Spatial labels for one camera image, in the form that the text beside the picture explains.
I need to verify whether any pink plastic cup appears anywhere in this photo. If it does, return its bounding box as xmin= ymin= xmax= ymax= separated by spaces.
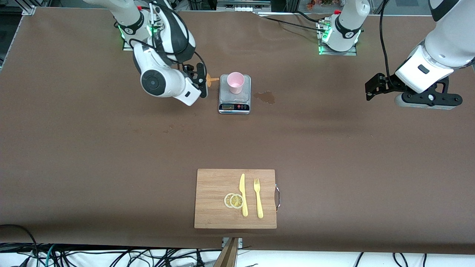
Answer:
xmin=227 ymin=72 xmax=245 ymax=94

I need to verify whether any silver digital kitchen scale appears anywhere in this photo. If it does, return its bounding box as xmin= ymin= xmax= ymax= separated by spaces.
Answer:
xmin=218 ymin=74 xmax=252 ymax=115

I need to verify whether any liquid spill puddle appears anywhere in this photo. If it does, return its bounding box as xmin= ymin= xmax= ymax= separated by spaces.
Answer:
xmin=254 ymin=91 xmax=276 ymax=105

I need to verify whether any white power strip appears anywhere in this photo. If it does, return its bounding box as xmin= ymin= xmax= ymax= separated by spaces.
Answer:
xmin=216 ymin=0 xmax=271 ymax=12

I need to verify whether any yellow plastic knife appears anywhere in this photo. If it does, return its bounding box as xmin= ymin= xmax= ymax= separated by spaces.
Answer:
xmin=239 ymin=173 xmax=249 ymax=217

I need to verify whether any bamboo cutting board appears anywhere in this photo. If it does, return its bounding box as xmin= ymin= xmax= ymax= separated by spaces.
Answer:
xmin=194 ymin=169 xmax=277 ymax=229

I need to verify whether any yellow plastic fork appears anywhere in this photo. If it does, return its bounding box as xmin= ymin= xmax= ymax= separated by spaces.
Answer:
xmin=253 ymin=178 xmax=264 ymax=219

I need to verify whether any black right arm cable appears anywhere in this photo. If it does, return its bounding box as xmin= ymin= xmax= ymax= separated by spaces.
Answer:
xmin=135 ymin=37 xmax=207 ymax=76

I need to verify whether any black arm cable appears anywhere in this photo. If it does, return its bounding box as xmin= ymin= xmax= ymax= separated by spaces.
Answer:
xmin=379 ymin=0 xmax=397 ymax=80
xmin=135 ymin=37 xmax=207 ymax=76

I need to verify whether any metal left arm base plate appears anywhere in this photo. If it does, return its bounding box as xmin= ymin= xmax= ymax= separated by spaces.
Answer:
xmin=318 ymin=20 xmax=357 ymax=56

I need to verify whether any black left camera mount bracket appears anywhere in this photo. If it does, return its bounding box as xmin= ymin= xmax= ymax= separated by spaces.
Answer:
xmin=402 ymin=77 xmax=463 ymax=109

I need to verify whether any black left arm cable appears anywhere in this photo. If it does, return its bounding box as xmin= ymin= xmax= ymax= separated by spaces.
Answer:
xmin=379 ymin=0 xmax=397 ymax=80

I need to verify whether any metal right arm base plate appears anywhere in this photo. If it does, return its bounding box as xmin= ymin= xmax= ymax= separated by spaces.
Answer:
xmin=122 ymin=17 xmax=164 ymax=52

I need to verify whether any black cable across table edge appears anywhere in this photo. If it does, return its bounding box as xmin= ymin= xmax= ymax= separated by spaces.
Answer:
xmin=256 ymin=10 xmax=329 ymax=33

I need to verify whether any wooden post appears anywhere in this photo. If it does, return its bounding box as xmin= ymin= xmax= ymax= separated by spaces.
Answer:
xmin=213 ymin=237 xmax=240 ymax=267

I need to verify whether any teal floor cable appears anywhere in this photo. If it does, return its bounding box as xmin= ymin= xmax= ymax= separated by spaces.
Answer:
xmin=35 ymin=244 xmax=56 ymax=267

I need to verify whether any thick black floor cable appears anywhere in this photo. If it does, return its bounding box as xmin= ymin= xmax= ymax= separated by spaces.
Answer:
xmin=0 ymin=224 xmax=39 ymax=267

